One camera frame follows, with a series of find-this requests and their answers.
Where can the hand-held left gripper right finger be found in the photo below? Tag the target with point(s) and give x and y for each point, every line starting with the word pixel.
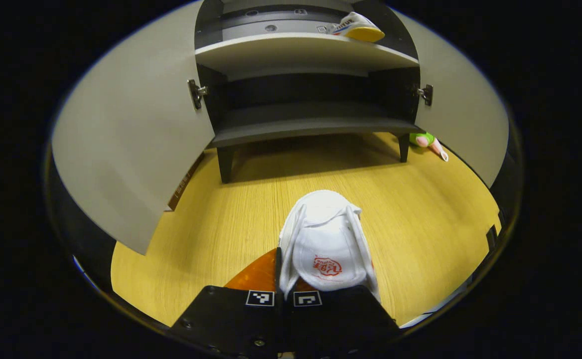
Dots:
pixel 341 324

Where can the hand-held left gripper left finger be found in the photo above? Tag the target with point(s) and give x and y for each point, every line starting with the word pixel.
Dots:
pixel 231 319

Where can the white shoe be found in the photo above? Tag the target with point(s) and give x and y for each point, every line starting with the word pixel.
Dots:
pixel 358 27
pixel 323 239

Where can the white shoe cabinet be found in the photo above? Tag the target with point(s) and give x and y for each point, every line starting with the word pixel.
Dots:
pixel 301 55

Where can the dark cabinet leg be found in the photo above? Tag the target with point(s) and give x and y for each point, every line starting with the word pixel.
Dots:
pixel 403 148
pixel 225 164

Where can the dark cabinet bottom board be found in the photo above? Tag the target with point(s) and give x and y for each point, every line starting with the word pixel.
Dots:
pixel 311 127

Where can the metal door hinge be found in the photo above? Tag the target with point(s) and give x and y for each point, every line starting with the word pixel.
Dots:
pixel 196 93
pixel 425 94

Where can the white cabinet shelf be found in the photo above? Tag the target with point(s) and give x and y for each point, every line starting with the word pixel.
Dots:
pixel 301 52

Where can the brown book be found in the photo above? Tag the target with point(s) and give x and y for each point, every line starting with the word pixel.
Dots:
pixel 186 182

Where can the pink starfish plush toy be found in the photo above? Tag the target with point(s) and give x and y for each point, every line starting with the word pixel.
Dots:
pixel 428 140

